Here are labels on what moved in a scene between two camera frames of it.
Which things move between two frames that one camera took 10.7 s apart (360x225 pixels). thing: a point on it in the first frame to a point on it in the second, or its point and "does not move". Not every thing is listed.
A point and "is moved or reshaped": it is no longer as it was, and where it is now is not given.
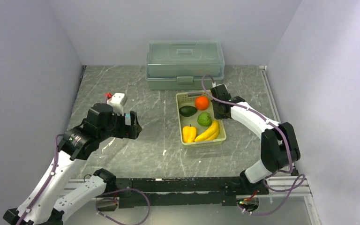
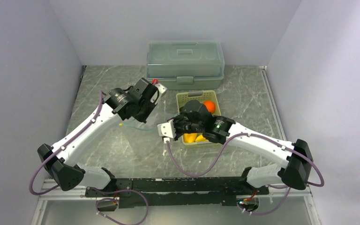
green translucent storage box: [181, 65] does not move
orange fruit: [201, 102] is moved or reshaped
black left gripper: [130, 131] to [152, 103]
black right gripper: [217, 116] to [176, 119]
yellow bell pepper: [189, 134] does not move
